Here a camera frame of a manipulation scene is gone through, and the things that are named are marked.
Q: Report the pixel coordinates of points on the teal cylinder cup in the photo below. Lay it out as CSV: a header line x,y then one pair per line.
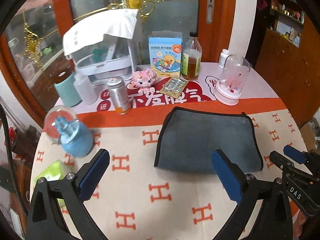
x,y
67,91

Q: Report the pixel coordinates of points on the white squeeze bottle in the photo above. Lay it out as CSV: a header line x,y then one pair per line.
x,y
85,88

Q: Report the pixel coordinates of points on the cardboard box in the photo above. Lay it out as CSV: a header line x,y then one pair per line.
x,y
307,136

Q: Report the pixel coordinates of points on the amber liquid glass bottle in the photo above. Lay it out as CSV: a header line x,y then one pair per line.
x,y
191,62

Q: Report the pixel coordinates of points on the silver can with orange base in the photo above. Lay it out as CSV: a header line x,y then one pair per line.
x,y
119,96

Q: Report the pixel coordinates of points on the blue box with duck print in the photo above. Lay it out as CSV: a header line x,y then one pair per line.
x,y
165,55

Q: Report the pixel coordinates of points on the brown wooden cabinet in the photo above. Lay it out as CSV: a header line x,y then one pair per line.
x,y
287,67

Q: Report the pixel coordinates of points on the grey towel with black edge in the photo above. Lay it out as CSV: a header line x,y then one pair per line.
x,y
205,140

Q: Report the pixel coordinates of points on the gold hanging ornament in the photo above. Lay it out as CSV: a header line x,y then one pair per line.
x,y
31,43

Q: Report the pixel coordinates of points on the pink base glass dome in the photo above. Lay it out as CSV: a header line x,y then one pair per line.
x,y
231,85

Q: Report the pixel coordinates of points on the pink pig block toy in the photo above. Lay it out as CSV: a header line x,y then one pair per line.
x,y
144,78

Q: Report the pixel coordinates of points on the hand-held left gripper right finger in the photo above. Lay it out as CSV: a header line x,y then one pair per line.
x,y
225,172

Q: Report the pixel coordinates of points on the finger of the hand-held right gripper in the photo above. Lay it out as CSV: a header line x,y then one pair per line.
x,y
293,152
281,160

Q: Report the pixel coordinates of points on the gold blister pill pack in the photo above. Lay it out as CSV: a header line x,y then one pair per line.
x,y
174,87

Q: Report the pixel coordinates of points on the white paper bag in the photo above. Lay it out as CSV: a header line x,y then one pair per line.
x,y
100,27

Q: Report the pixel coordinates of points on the white mat with red print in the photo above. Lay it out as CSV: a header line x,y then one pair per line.
x,y
150,97

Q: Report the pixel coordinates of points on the gold flower ornament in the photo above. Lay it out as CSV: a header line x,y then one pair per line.
x,y
135,1

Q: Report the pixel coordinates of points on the blue snow globe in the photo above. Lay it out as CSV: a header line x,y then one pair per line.
x,y
72,136

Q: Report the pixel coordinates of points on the green packet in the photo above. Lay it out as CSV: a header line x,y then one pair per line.
x,y
51,173

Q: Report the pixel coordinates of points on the white clear plastic container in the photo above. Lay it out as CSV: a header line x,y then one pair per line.
x,y
110,60

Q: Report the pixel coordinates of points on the orange patterned blanket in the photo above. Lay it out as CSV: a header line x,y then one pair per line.
x,y
160,205

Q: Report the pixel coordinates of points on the small white pill bottle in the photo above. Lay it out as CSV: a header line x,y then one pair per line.
x,y
223,58

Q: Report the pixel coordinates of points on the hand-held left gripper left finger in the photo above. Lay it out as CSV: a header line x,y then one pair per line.
x,y
96,170

